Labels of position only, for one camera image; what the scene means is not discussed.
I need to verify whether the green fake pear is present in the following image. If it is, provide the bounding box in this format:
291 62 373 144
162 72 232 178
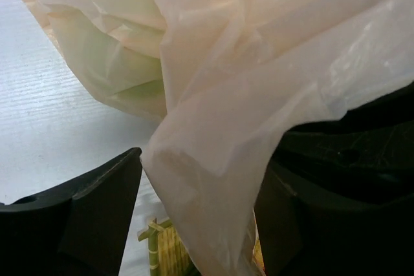
49 14 167 122

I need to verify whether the translucent orange plastic bag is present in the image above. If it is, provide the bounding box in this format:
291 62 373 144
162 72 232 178
23 0 413 275

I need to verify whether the woven bamboo mat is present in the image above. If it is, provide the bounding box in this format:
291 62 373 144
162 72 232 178
137 218 201 276

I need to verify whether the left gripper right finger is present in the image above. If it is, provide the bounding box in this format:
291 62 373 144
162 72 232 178
255 87 413 275

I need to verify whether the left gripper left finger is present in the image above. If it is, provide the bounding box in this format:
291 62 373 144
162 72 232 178
1 147 142 275

